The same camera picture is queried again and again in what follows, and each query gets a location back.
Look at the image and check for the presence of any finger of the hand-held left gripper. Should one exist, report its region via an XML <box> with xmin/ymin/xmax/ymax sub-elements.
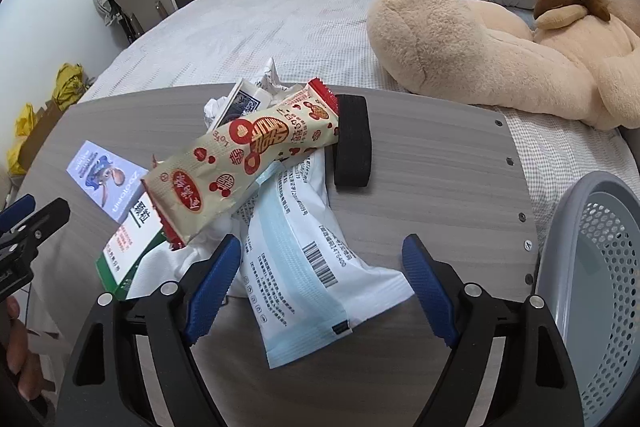
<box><xmin>0</xmin><ymin>194</ymin><xmax>37</xmax><ymax>233</ymax></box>
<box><xmin>0</xmin><ymin>198</ymin><xmax>71</xmax><ymax>258</ymax></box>

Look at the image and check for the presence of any crumpled white paper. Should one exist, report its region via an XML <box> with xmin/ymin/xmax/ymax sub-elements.
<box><xmin>202</xmin><ymin>58</ymin><xmax>293</xmax><ymax>128</ymax></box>

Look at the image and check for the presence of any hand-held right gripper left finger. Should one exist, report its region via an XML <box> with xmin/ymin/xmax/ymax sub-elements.
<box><xmin>56</xmin><ymin>234</ymin><xmax>243</xmax><ymax>427</ymax></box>

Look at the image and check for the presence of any grey perforated plastic basket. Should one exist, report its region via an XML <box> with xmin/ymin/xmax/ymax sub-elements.
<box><xmin>535</xmin><ymin>171</ymin><xmax>640</xmax><ymax>427</ymax></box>

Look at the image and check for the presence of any blue patterned card box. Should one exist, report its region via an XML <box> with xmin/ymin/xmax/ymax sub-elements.
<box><xmin>212</xmin><ymin>79</ymin><xmax>273</xmax><ymax>130</ymax></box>

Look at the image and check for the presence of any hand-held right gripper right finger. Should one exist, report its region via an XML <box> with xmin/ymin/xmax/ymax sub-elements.
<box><xmin>401</xmin><ymin>233</ymin><xmax>586</xmax><ymax>427</ymax></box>

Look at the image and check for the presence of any person's left hand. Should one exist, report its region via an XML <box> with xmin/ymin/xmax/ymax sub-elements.
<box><xmin>0</xmin><ymin>297</ymin><xmax>45</xmax><ymax>403</ymax></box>

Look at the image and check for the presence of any white and blue plastic package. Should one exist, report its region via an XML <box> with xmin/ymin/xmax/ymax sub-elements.
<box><xmin>239</xmin><ymin>149</ymin><xmax>417</xmax><ymax>369</ymax></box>

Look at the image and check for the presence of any purple cardboard box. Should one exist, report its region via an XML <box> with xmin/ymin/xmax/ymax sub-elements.
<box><xmin>66</xmin><ymin>140</ymin><xmax>150</xmax><ymax>224</ymax></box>

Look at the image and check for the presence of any large beige teddy bear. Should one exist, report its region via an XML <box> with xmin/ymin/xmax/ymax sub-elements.
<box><xmin>367</xmin><ymin>0</ymin><xmax>640</xmax><ymax>130</ymax></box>

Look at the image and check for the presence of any grey chair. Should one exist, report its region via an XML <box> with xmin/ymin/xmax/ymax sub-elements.
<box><xmin>109</xmin><ymin>0</ymin><xmax>176</xmax><ymax>45</ymax></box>

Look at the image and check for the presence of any brown cardboard box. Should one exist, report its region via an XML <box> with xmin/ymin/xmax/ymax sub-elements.
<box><xmin>20</xmin><ymin>99</ymin><xmax>63</xmax><ymax>168</ymax></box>

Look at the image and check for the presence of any grey upholstered bed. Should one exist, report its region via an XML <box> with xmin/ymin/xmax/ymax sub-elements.
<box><xmin>75</xmin><ymin>0</ymin><xmax>640</xmax><ymax>253</ymax></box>

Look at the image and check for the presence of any black foam block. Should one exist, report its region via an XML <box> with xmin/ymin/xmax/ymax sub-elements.
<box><xmin>332</xmin><ymin>94</ymin><xmax>373</xmax><ymax>188</ymax></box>

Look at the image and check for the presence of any red and cream snack wrapper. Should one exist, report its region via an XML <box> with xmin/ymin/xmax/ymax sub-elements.
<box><xmin>141</xmin><ymin>78</ymin><xmax>342</xmax><ymax>250</ymax></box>

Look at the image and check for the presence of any green and white box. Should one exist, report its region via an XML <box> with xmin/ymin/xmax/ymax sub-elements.
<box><xmin>96</xmin><ymin>194</ymin><xmax>171</xmax><ymax>303</ymax></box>

